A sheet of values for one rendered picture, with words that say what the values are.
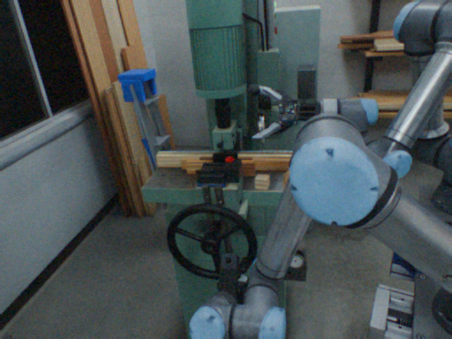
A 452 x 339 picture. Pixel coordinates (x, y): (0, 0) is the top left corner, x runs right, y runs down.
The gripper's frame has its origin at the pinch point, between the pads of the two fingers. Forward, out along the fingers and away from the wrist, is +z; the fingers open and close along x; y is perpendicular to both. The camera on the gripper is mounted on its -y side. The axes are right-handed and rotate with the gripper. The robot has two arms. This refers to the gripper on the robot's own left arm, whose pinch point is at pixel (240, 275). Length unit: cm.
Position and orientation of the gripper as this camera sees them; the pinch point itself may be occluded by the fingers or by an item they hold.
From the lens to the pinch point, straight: 108.3
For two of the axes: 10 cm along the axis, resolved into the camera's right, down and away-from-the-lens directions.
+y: 0.2, 10.0, -0.4
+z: 2.5, 0.4, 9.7
